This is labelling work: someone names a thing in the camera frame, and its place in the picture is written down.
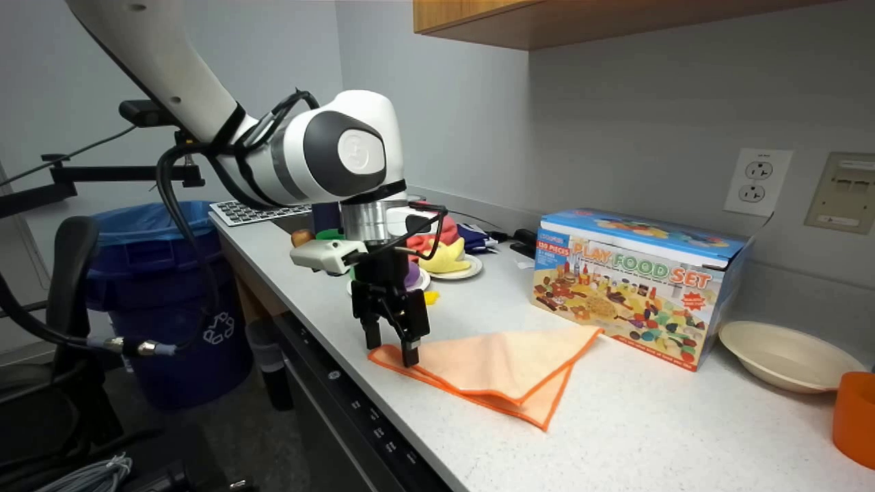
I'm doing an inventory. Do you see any play food set box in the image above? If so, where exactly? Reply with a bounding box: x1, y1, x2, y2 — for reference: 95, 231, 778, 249
531, 209, 754, 373

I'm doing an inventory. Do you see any blue recycling bin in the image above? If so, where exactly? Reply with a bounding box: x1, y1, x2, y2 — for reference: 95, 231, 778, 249
84, 200, 257, 412

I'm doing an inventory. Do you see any orange cloth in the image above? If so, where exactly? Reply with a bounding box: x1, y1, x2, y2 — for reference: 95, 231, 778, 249
367, 321, 603, 435

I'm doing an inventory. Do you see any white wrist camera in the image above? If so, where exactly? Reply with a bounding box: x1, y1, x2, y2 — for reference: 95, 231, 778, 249
286, 237, 369, 278

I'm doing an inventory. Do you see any blue toy dish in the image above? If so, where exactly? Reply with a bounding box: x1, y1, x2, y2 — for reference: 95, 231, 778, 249
454, 222, 503, 257

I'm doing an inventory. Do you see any small white plate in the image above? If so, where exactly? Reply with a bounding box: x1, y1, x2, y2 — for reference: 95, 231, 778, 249
424, 253, 486, 285

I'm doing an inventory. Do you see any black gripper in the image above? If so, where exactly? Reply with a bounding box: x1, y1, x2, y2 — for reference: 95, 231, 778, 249
350, 244, 431, 368

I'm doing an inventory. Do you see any beige plate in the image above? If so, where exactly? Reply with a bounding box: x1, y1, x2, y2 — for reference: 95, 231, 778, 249
715, 317, 870, 395

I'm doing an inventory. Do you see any black office chair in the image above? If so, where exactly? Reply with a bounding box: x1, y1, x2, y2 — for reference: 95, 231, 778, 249
0, 216, 125, 492

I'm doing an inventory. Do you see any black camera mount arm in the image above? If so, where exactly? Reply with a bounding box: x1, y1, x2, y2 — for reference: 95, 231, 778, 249
0, 148, 207, 218

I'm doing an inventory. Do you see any orange cup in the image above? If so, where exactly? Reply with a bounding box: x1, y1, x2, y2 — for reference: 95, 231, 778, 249
830, 368, 875, 472

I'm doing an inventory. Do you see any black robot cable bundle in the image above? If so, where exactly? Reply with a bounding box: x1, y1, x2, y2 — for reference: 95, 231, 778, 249
0, 88, 322, 360

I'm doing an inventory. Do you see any black camera on mount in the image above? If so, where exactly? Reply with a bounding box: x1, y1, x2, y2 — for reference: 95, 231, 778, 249
118, 95, 179, 127

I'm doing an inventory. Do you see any white wall outlet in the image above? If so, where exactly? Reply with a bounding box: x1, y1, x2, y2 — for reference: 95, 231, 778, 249
722, 145, 796, 218

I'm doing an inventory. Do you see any beige wall panel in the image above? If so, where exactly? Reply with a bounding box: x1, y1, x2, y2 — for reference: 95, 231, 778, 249
803, 151, 875, 237

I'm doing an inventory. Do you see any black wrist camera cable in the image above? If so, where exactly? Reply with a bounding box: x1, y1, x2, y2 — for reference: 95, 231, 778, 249
386, 200, 457, 267

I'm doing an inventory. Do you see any grey keyboard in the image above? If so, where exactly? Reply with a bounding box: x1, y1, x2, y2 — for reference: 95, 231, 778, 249
207, 197, 311, 229

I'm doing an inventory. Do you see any blue plastic bin liner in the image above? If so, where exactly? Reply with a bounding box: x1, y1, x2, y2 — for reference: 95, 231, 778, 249
88, 200, 219, 275

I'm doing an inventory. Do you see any wooden wall cabinet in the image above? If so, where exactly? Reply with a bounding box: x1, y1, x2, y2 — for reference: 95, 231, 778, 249
409, 0, 829, 52

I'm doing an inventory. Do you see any dark blue bottle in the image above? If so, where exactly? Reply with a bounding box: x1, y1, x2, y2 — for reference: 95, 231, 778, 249
308, 200, 344, 235

